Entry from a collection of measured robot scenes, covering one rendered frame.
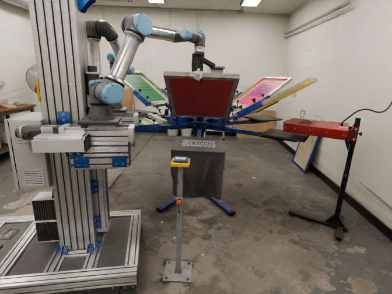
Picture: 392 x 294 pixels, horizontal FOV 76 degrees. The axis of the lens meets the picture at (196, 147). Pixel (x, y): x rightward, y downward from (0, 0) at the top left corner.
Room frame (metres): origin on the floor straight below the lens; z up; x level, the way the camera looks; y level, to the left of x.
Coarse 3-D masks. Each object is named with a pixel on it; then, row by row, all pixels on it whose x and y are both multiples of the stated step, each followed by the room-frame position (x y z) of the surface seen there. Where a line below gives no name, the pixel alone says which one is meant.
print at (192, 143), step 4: (184, 140) 2.26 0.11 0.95; (188, 140) 2.26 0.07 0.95; (192, 140) 2.27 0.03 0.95; (196, 140) 2.27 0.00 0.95; (200, 140) 2.28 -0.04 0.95; (204, 140) 2.29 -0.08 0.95; (184, 144) 2.11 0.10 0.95; (188, 144) 2.12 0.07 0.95; (192, 144) 2.12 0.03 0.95; (196, 144) 2.13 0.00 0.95; (200, 144) 2.13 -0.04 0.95; (204, 144) 2.14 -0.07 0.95; (208, 144) 2.15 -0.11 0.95; (212, 144) 2.15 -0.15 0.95
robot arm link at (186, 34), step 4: (184, 28) 1.80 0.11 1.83; (188, 28) 1.80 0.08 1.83; (180, 32) 1.85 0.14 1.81; (184, 32) 1.79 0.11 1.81; (188, 32) 1.78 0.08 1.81; (192, 32) 1.80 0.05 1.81; (196, 32) 1.84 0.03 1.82; (180, 36) 1.84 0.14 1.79; (184, 36) 1.78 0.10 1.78; (188, 36) 1.78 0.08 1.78; (192, 36) 1.80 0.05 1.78; (196, 36) 1.82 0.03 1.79; (180, 40) 1.87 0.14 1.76; (184, 40) 1.84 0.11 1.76; (188, 40) 1.82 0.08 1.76; (192, 40) 1.82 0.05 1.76; (196, 40) 1.83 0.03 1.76
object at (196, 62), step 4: (196, 52) 1.84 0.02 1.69; (200, 52) 1.84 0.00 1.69; (192, 56) 1.86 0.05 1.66; (196, 56) 1.85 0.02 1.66; (200, 56) 1.85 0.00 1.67; (192, 60) 1.86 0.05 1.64; (196, 60) 1.84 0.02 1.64; (200, 60) 1.84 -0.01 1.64; (192, 64) 1.82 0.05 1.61; (196, 64) 1.82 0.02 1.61; (200, 64) 1.81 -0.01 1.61; (192, 68) 1.81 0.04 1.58; (196, 68) 1.81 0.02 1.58
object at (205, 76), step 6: (168, 72) 1.99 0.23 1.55; (174, 72) 1.99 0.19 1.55; (180, 72) 1.99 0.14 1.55; (186, 72) 1.99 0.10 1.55; (192, 72) 1.99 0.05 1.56; (168, 78) 2.01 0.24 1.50; (180, 78) 2.00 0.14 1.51; (186, 78) 2.00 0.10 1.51; (192, 78) 1.99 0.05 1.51; (204, 78) 1.99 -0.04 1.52; (210, 78) 1.98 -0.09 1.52; (216, 78) 1.98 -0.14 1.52; (222, 78) 1.98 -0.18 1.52; (228, 78) 1.97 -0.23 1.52; (234, 78) 1.97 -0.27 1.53; (168, 84) 2.09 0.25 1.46; (234, 84) 2.04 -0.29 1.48; (168, 90) 2.18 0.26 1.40; (234, 90) 2.13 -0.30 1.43; (168, 96) 2.27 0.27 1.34; (228, 102) 2.32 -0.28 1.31; (228, 108) 2.43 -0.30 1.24; (174, 114) 2.61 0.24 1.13; (228, 114) 2.55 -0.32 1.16
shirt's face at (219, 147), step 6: (180, 138) 2.32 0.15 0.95; (186, 138) 2.33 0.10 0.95; (192, 138) 2.34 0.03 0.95; (198, 138) 2.34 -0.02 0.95; (204, 138) 2.35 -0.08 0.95; (210, 138) 2.36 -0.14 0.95; (216, 138) 2.37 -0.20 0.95; (174, 144) 2.10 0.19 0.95; (180, 144) 2.11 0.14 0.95; (216, 144) 2.16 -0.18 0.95; (222, 144) 2.17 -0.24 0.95; (198, 150) 1.94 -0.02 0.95; (204, 150) 1.94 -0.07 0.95; (210, 150) 1.95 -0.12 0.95; (216, 150) 1.96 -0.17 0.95; (222, 150) 1.97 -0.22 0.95
